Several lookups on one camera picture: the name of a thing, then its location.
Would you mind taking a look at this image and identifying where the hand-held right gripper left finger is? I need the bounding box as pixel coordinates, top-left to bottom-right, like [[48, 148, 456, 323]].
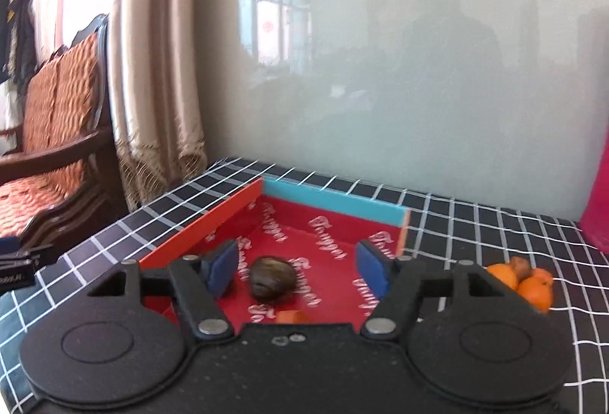
[[88, 239, 239, 339]]

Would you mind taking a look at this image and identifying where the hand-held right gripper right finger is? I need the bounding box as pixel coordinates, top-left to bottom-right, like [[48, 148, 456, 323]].
[[356, 239, 524, 339]]

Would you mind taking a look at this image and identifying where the dark wrinkled passion fruit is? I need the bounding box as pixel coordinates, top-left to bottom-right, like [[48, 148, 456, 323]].
[[249, 256, 292, 301]]

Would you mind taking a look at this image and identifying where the colourful cardboard box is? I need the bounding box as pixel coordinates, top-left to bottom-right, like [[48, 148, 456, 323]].
[[138, 176, 412, 324]]

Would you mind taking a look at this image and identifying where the brown round fruit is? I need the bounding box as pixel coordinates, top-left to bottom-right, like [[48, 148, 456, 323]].
[[510, 256, 532, 280]]

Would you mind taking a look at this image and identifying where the dark wooden cushioned chair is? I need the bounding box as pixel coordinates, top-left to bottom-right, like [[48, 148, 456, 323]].
[[0, 13, 129, 253]]

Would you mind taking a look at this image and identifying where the dark hanging jacket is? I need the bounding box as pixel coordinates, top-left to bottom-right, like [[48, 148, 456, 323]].
[[7, 0, 39, 84]]

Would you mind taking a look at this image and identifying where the beige lace curtain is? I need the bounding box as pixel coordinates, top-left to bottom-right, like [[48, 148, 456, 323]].
[[107, 0, 207, 212]]

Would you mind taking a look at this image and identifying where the pink thermos flask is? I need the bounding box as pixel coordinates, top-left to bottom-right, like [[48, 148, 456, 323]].
[[579, 157, 609, 253]]

